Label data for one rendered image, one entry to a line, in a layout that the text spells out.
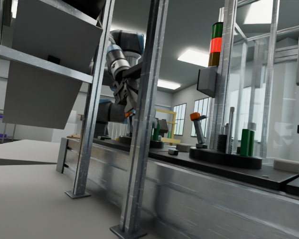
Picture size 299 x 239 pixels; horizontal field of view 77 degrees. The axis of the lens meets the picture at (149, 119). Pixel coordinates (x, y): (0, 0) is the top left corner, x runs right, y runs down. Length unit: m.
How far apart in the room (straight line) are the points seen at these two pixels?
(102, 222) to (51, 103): 0.28
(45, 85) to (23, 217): 0.24
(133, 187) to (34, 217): 0.16
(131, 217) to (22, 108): 0.33
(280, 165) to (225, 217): 0.25
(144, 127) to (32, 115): 0.30
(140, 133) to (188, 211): 0.12
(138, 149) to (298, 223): 0.19
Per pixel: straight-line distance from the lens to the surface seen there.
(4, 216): 0.37
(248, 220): 0.25
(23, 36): 0.40
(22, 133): 9.22
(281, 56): 1.60
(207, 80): 0.63
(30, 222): 0.34
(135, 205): 0.29
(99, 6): 0.46
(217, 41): 0.72
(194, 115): 0.46
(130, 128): 0.61
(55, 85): 0.45
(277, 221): 0.25
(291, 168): 0.48
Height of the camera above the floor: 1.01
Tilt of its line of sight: 4 degrees up
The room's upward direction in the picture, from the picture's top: 8 degrees clockwise
